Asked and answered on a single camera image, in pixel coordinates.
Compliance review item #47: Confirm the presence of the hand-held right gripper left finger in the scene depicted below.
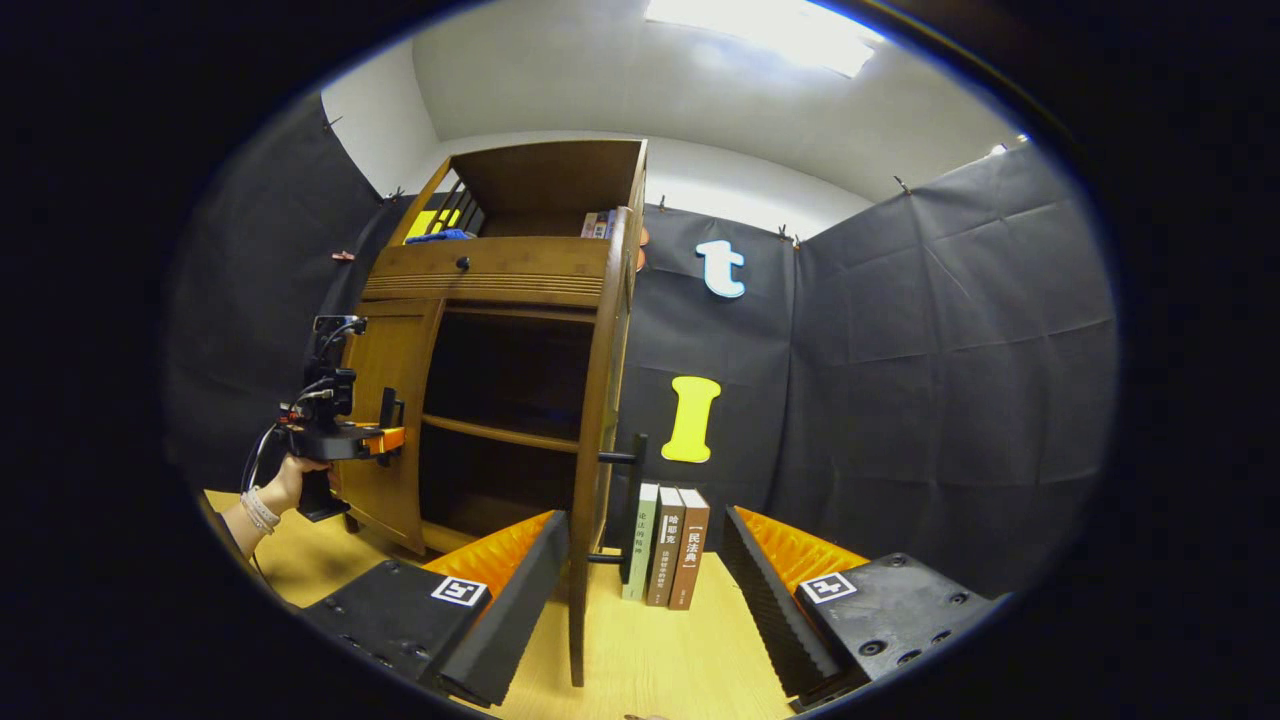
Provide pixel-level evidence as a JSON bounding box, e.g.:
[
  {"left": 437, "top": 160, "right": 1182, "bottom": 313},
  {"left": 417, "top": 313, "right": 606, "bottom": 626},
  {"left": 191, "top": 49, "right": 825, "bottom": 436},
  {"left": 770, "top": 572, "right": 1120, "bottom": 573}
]
[{"left": 300, "top": 510, "right": 571, "bottom": 708}]

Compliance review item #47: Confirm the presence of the white bead bracelet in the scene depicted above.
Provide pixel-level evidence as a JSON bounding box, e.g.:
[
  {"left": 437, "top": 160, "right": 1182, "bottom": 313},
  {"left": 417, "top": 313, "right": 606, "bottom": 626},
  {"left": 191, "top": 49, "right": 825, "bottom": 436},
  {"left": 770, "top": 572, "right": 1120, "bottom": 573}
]
[{"left": 240, "top": 487, "right": 282, "bottom": 536}]

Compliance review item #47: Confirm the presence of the wooden double-door shoe cabinet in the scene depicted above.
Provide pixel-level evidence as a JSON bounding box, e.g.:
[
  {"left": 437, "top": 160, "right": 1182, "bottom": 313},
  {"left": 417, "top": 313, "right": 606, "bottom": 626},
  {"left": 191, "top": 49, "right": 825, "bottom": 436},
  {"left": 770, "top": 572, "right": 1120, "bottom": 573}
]
[{"left": 335, "top": 138, "right": 649, "bottom": 688}]

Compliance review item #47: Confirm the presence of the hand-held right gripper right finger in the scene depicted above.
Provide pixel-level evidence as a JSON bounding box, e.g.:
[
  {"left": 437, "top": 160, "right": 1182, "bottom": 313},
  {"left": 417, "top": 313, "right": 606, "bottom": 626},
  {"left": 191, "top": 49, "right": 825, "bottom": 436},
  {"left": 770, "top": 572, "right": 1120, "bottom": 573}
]
[{"left": 722, "top": 505, "right": 1006, "bottom": 713}]

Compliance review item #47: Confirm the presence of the pale green standing book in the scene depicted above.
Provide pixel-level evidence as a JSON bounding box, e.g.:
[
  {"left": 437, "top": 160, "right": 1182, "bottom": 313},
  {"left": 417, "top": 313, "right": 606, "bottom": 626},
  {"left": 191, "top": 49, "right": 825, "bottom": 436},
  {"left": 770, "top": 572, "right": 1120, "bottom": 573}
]
[{"left": 622, "top": 482, "right": 661, "bottom": 602}]

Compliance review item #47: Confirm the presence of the grey standing book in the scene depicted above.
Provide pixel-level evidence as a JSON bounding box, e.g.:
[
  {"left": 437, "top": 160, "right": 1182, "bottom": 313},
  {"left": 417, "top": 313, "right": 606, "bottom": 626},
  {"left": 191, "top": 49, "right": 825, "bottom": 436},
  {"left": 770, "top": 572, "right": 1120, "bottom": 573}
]
[{"left": 645, "top": 486, "right": 686, "bottom": 608}]

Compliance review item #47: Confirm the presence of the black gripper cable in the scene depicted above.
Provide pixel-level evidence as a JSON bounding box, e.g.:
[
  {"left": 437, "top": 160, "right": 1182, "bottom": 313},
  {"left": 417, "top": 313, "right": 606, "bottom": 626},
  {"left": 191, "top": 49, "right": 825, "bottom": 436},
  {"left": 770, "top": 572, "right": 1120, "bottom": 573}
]
[{"left": 240, "top": 420, "right": 301, "bottom": 493}]

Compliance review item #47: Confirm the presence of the black backdrop cloth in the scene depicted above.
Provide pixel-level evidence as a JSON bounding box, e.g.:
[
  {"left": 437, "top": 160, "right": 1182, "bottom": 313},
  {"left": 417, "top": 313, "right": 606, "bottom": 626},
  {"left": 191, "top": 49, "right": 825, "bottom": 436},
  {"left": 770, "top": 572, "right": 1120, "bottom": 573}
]
[{"left": 165, "top": 95, "right": 1118, "bottom": 601}]

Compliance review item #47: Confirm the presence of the wooden inner cabinet shelf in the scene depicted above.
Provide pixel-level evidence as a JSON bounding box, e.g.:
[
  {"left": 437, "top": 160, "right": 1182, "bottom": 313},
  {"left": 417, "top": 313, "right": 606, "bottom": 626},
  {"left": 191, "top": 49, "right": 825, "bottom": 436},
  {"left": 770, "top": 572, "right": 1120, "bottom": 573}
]
[{"left": 420, "top": 413, "right": 581, "bottom": 454}]

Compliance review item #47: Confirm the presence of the brown standing book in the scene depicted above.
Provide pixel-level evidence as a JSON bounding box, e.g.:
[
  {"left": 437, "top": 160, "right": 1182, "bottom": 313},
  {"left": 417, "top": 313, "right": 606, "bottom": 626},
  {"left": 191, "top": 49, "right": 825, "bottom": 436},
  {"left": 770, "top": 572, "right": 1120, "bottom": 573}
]
[{"left": 668, "top": 488, "right": 711, "bottom": 611}]

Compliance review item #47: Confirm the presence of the wooden cabinet drawer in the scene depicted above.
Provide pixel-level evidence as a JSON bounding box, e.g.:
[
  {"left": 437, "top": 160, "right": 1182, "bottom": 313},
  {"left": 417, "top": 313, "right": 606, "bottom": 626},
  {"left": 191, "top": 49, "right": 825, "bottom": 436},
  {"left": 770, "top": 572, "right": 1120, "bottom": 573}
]
[{"left": 360, "top": 236, "right": 613, "bottom": 309}]

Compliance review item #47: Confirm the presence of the wooden cabinet door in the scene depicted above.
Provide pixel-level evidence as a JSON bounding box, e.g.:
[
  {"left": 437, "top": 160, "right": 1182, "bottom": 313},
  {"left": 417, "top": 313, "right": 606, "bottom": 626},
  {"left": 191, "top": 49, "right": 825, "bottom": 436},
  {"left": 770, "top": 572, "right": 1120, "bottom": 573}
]
[
  {"left": 568, "top": 205, "right": 641, "bottom": 688},
  {"left": 335, "top": 298, "right": 446, "bottom": 557}
]

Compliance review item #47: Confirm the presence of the large ceiling light panel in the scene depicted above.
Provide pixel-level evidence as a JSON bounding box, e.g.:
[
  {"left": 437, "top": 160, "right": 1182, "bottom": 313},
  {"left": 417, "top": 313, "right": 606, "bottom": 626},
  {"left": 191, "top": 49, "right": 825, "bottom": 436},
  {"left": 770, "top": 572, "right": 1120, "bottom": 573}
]
[{"left": 645, "top": 0, "right": 886, "bottom": 79}]

